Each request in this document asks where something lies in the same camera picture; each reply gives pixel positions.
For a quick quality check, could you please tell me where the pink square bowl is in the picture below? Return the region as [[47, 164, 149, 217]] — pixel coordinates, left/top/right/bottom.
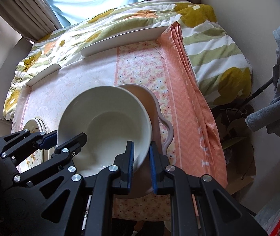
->
[[118, 83, 175, 199]]

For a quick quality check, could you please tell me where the small duck saucer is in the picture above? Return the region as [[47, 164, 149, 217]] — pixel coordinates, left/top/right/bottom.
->
[[21, 121, 47, 171]]

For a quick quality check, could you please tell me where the large yellow duck plate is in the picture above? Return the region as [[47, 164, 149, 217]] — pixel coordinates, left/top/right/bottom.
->
[[21, 117, 49, 173]]

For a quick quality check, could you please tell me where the white round bowl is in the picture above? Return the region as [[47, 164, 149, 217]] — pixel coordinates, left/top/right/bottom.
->
[[57, 86, 152, 177]]

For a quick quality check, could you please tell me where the grey bed headboard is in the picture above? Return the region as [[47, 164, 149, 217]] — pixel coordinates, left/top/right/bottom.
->
[[0, 37, 32, 124]]

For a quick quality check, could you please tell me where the orange floral cloth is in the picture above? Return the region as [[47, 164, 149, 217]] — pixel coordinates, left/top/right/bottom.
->
[[112, 20, 229, 223]]

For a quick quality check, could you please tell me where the floral green yellow duvet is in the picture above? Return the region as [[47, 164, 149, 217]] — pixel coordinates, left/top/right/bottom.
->
[[2, 0, 252, 120]]

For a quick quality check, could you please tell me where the white table edge rail left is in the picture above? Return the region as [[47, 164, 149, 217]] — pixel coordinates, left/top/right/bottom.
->
[[25, 63, 61, 87]]

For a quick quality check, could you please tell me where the white table edge rail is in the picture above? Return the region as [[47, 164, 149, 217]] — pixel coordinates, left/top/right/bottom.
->
[[81, 26, 168, 58], [25, 63, 61, 87]]

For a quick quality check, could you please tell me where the white table edge rail right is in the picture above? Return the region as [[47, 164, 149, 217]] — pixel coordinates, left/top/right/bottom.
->
[[81, 26, 168, 58]]

